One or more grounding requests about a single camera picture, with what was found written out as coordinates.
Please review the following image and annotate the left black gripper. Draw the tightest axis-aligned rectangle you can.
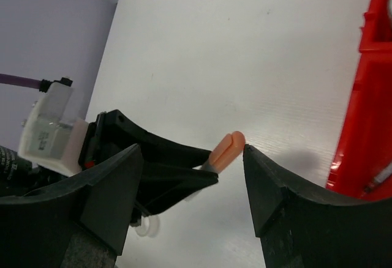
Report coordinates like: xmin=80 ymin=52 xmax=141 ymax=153
xmin=78 ymin=110 xmax=218 ymax=227

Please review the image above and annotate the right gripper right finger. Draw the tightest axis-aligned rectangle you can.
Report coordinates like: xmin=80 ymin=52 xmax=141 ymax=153
xmin=243 ymin=145 xmax=391 ymax=267

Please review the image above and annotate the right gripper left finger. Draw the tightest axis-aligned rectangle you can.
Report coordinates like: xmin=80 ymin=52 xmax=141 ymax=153
xmin=1 ymin=145 xmax=143 ymax=267

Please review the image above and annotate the small clear tape roll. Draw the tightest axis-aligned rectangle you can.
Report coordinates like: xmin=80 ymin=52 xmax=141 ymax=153
xmin=134 ymin=215 xmax=160 ymax=238

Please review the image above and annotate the orange grey highlighter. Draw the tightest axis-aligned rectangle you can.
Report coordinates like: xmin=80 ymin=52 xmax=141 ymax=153
xmin=200 ymin=131 xmax=246 ymax=174

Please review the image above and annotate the red compartment bin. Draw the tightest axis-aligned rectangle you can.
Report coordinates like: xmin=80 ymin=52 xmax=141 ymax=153
xmin=326 ymin=0 xmax=391 ymax=201

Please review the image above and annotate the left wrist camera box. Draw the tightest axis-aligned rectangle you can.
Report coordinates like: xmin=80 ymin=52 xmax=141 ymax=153
xmin=17 ymin=81 xmax=89 ymax=177

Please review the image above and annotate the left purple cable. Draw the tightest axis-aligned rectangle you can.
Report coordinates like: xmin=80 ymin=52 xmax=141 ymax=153
xmin=0 ymin=73 xmax=42 ymax=90

